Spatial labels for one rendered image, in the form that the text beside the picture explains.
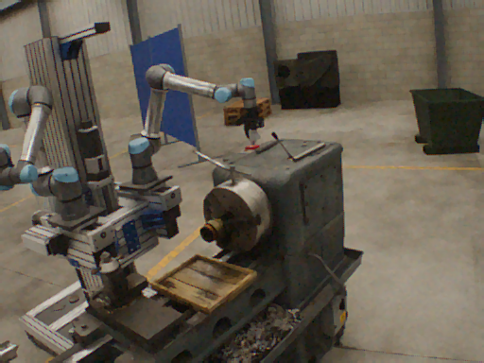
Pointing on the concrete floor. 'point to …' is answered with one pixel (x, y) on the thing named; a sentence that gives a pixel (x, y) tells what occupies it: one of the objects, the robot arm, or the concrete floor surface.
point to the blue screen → (142, 53)
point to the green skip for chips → (448, 120)
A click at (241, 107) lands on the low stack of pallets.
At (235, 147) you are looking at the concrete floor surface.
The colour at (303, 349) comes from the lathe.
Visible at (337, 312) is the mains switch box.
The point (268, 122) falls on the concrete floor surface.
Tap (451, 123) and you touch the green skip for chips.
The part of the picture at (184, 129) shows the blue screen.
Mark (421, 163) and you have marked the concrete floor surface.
